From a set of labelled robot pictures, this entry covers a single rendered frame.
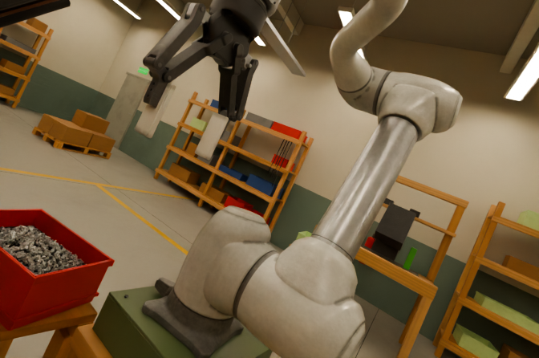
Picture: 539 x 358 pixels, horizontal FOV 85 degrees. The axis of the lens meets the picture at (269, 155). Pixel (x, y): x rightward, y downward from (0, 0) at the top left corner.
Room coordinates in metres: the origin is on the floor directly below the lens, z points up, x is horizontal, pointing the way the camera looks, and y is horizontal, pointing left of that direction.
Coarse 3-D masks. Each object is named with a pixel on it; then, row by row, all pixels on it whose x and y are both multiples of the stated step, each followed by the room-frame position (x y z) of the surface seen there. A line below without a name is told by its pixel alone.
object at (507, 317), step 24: (528, 216) 3.81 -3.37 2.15; (480, 240) 4.28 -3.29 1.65; (504, 264) 4.00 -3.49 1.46; (528, 264) 3.74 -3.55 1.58; (456, 288) 4.30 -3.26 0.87; (456, 312) 3.90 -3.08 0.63; (480, 312) 3.76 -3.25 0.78; (504, 312) 3.73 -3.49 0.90; (456, 336) 4.03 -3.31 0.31; (480, 336) 4.10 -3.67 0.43; (528, 336) 3.53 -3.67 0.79
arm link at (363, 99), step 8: (376, 72) 0.81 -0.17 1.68; (384, 72) 0.81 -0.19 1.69; (376, 80) 0.80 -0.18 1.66; (384, 80) 0.79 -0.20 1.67; (368, 88) 0.81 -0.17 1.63; (376, 88) 0.80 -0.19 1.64; (344, 96) 0.85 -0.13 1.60; (352, 96) 0.83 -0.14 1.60; (360, 96) 0.82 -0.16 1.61; (368, 96) 0.81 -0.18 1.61; (376, 96) 0.80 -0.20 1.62; (352, 104) 0.89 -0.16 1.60; (360, 104) 0.84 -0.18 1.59; (368, 104) 0.83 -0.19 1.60; (368, 112) 0.87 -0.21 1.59
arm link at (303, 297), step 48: (384, 96) 0.79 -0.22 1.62; (432, 96) 0.72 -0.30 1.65; (384, 144) 0.69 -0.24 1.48; (384, 192) 0.66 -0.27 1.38; (336, 240) 0.60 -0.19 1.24; (240, 288) 0.57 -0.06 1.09; (288, 288) 0.54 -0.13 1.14; (336, 288) 0.53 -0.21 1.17; (288, 336) 0.51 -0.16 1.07; (336, 336) 0.49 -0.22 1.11
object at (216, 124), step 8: (216, 120) 0.45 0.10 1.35; (224, 120) 0.44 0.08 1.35; (208, 128) 0.45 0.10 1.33; (216, 128) 0.44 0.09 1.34; (224, 128) 0.44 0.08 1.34; (208, 136) 0.45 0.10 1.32; (216, 136) 0.44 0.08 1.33; (200, 144) 0.45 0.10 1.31; (208, 144) 0.45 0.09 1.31; (216, 144) 0.44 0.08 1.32; (200, 152) 0.45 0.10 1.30; (208, 152) 0.44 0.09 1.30
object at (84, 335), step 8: (80, 328) 0.64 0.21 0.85; (88, 328) 0.65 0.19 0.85; (72, 336) 0.64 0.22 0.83; (80, 336) 0.62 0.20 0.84; (88, 336) 0.63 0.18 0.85; (96, 336) 0.64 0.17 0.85; (72, 344) 0.63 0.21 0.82; (80, 344) 0.62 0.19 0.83; (88, 344) 0.61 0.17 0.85; (96, 344) 0.62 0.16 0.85; (80, 352) 0.61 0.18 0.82; (88, 352) 0.60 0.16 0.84; (96, 352) 0.60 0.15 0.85; (104, 352) 0.61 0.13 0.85
